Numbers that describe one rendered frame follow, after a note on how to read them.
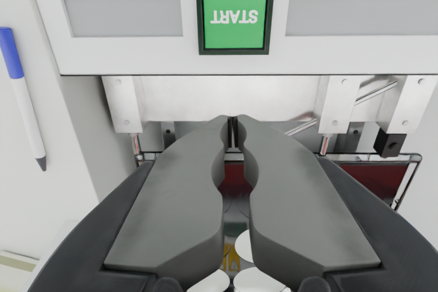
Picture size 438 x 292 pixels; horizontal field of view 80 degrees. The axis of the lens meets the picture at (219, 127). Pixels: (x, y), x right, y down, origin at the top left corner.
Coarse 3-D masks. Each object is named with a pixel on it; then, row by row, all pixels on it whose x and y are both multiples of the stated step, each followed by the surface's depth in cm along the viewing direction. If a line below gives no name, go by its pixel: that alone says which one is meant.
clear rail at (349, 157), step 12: (144, 156) 34; (156, 156) 34; (228, 156) 34; (240, 156) 34; (336, 156) 34; (348, 156) 34; (360, 156) 34; (372, 156) 34; (408, 156) 34; (420, 156) 34
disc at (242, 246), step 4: (244, 232) 42; (248, 232) 42; (240, 236) 42; (244, 236) 42; (248, 236) 42; (236, 240) 43; (240, 240) 43; (244, 240) 43; (248, 240) 43; (236, 244) 44; (240, 244) 44; (244, 244) 44; (248, 244) 44; (236, 248) 44; (240, 248) 44; (244, 248) 44; (248, 248) 44; (240, 252) 45; (244, 252) 45; (248, 252) 45; (240, 256) 45; (244, 256) 45; (248, 256) 45; (248, 260) 46; (252, 260) 46
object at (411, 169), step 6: (420, 162) 34; (408, 168) 35; (414, 168) 34; (408, 174) 35; (414, 174) 35; (402, 180) 36; (408, 180) 35; (402, 186) 36; (408, 186) 36; (396, 192) 37; (402, 192) 36; (396, 198) 37; (402, 198) 37; (390, 204) 38; (396, 204) 38; (396, 210) 38
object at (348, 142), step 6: (348, 126) 38; (354, 126) 37; (360, 126) 37; (348, 132) 38; (354, 132) 38; (360, 132) 38; (342, 138) 40; (348, 138) 38; (354, 138) 38; (336, 144) 42; (342, 144) 40; (348, 144) 39; (354, 144) 39; (336, 150) 42; (342, 150) 40; (348, 150) 39; (354, 150) 39
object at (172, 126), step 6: (162, 126) 38; (168, 126) 38; (174, 126) 38; (162, 132) 39; (168, 132) 38; (174, 132) 38; (162, 138) 39; (168, 138) 39; (174, 138) 39; (168, 144) 40
